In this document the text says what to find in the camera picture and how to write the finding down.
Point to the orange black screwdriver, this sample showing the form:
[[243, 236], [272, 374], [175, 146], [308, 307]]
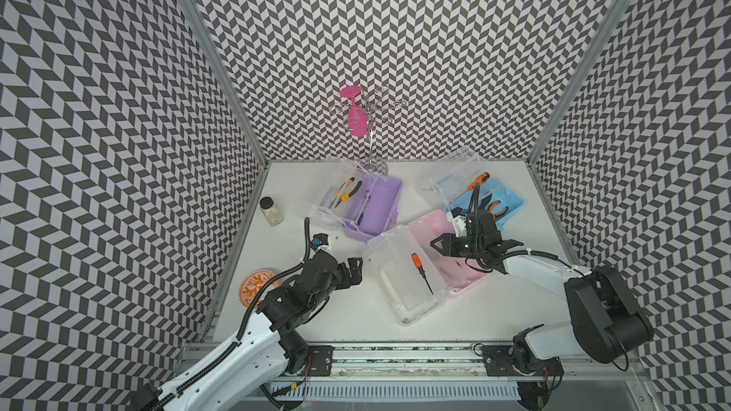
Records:
[[479, 180]]

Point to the orange black pliers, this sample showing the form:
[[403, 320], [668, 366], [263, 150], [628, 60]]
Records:
[[493, 206]]

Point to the purple toolbox clear lid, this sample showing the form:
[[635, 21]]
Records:
[[367, 214]]

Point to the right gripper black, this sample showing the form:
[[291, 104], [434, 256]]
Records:
[[448, 244]]

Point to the orange round coaster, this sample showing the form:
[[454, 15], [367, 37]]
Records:
[[251, 285]]

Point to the pink cup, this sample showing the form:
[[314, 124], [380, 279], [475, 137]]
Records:
[[357, 117]]

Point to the yellow black pliers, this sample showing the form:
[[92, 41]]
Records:
[[347, 190]]

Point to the pink toolbox clear lid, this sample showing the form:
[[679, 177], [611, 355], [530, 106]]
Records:
[[413, 276]]

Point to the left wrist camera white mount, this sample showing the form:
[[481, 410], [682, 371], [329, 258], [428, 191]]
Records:
[[320, 242]]

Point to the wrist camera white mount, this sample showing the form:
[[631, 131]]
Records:
[[320, 242], [458, 220]]

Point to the red black screwdriver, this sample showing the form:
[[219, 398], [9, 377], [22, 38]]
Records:
[[419, 265]]

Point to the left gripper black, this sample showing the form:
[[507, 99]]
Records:
[[355, 272]]

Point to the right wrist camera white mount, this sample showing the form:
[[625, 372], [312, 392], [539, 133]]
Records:
[[458, 220]]

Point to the small glass jar black lid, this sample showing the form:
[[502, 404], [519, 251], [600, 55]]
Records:
[[271, 211]]

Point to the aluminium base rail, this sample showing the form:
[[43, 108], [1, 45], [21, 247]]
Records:
[[446, 372]]

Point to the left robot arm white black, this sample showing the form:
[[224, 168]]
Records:
[[265, 346]]

